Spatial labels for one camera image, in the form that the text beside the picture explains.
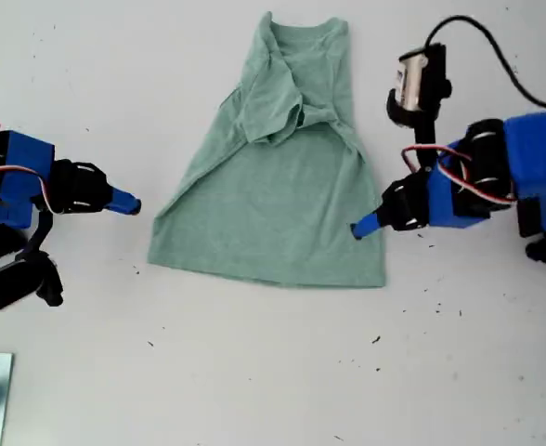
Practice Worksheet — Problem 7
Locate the green t-shirt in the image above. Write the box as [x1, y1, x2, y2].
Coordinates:
[146, 11, 388, 290]

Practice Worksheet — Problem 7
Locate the camera black stalk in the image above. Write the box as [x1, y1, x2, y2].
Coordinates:
[16, 211, 55, 261]
[411, 109, 441, 171]

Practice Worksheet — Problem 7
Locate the arm red white wire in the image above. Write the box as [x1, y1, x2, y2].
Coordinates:
[0, 121, 59, 216]
[401, 144, 519, 204]

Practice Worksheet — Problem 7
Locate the arm camera box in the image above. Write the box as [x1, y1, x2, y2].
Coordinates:
[0, 253, 65, 319]
[386, 41, 454, 130]

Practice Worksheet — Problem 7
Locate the camera black cable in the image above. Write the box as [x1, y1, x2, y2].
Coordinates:
[426, 15, 546, 112]

